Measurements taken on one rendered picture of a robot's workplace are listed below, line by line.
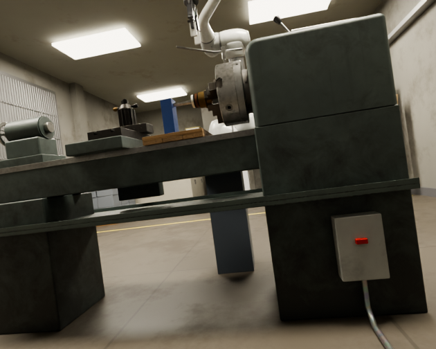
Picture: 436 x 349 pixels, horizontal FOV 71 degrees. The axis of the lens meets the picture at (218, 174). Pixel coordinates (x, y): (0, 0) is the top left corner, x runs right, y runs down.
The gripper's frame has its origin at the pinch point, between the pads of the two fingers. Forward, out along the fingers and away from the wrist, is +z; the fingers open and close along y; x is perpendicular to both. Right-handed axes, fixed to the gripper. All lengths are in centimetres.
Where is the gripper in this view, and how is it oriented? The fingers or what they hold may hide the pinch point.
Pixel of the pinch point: (195, 34)
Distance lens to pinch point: 163.3
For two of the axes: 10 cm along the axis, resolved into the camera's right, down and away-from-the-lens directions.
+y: -1.7, -0.5, -9.8
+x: 9.8, -1.4, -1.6
